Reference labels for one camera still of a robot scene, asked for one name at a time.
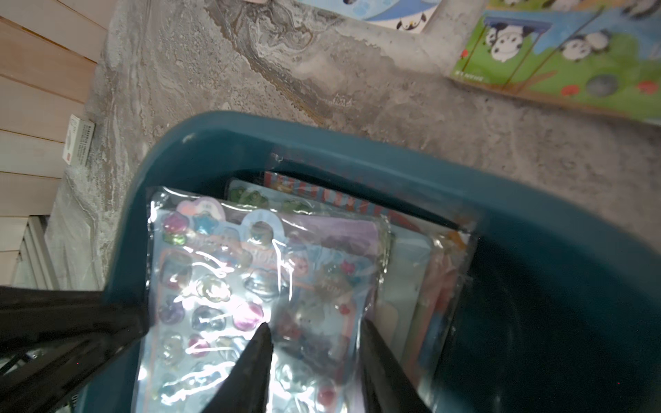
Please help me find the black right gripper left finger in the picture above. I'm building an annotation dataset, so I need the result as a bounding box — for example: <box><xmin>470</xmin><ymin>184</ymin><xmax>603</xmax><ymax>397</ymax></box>
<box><xmin>202</xmin><ymin>323</ymin><xmax>274</xmax><ymax>413</ymax></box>

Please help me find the blue penguin sticker sheet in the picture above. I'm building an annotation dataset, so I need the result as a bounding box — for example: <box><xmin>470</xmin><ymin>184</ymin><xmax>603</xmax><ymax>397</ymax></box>
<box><xmin>300</xmin><ymin>0</ymin><xmax>441</xmax><ymax>34</ymax></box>

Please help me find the small white card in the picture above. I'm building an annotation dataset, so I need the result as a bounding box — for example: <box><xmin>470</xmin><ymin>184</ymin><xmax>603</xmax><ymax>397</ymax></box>
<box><xmin>62</xmin><ymin>115</ymin><xmax>96</xmax><ymax>166</ymax></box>

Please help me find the yellow animal sticker sheet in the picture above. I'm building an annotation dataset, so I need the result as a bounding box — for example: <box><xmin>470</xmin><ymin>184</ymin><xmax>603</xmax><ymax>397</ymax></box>
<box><xmin>450</xmin><ymin>1</ymin><xmax>660</xmax><ymax>125</ymax></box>

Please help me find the teal plastic storage box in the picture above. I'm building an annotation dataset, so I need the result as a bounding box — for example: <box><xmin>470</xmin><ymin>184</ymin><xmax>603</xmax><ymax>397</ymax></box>
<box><xmin>103</xmin><ymin>112</ymin><xmax>660</xmax><ymax>412</ymax></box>

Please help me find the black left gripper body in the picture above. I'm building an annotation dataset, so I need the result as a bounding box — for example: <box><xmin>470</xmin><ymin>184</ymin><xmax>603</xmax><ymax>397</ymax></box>
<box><xmin>1</xmin><ymin>287</ymin><xmax>147</xmax><ymax>412</ymax></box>

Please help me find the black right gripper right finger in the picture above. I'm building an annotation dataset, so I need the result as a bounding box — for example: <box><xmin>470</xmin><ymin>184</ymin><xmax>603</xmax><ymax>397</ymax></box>
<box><xmin>359</xmin><ymin>319</ymin><xmax>431</xmax><ymax>413</ymax></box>

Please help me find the lilac gem sticker sheet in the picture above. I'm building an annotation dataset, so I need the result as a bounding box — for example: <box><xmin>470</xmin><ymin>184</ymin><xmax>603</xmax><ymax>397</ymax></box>
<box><xmin>133</xmin><ymin>187</ymin><xmax>389</xmax><ymax>412</ymax></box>

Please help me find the pink character sticker sheet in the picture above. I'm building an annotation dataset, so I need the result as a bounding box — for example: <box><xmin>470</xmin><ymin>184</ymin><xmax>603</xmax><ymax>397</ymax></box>
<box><xmin>263</xmin><ymin>172</ymin><xmax>477</xmax><ymax>410</ymax></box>

